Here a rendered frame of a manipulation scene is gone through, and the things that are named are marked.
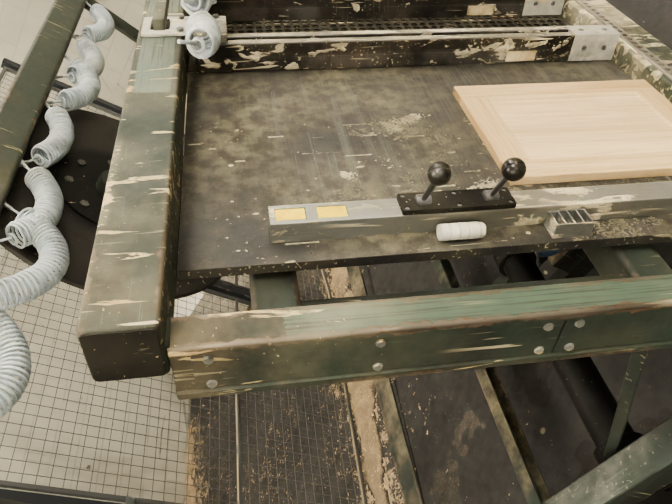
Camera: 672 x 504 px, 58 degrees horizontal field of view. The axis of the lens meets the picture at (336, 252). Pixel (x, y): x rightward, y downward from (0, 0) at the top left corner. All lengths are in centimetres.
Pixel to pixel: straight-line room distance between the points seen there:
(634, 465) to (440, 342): 75
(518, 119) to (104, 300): 95
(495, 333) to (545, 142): 56
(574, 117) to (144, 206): 94
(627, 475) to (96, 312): 116
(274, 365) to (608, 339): 50
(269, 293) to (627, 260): 63
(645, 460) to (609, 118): 74
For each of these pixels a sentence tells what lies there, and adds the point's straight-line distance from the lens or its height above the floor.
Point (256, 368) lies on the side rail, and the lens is 85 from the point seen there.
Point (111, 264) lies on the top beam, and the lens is 86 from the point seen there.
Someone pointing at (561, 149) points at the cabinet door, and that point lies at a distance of 133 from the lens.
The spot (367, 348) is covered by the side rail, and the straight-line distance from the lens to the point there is 85.
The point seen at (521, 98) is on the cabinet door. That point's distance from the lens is 150.
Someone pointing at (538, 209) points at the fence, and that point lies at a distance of 111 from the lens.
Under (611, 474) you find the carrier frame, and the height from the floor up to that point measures 79.
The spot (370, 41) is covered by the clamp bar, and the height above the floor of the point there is 148.
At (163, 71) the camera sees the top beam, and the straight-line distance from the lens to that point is 134.
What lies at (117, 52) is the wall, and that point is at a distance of 704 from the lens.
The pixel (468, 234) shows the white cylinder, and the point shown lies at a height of 143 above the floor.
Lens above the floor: 207
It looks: 27 degrees down
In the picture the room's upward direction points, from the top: 69 degrees counter-clockwise
